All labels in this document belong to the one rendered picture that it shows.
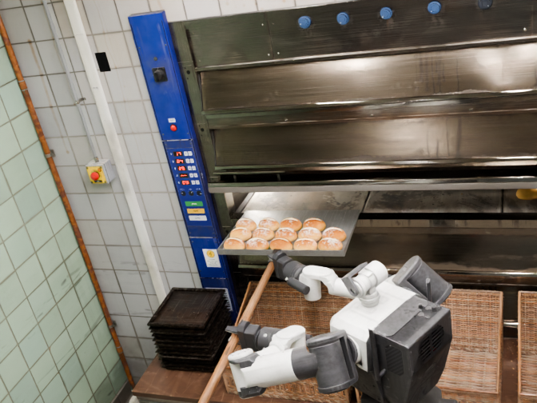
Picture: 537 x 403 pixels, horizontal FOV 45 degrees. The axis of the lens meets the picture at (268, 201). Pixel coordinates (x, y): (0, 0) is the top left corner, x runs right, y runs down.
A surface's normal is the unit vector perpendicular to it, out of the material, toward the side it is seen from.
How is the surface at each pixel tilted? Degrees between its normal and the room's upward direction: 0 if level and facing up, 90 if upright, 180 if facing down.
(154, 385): 0
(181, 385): 0
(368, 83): 70
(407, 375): 90
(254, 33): 90
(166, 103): 90
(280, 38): 90
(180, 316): 0
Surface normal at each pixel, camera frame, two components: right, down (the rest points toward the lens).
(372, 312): -0.18, -0.88
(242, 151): -0.36, 0.15
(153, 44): -0.31, 0.48
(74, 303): 0.93, 0.00
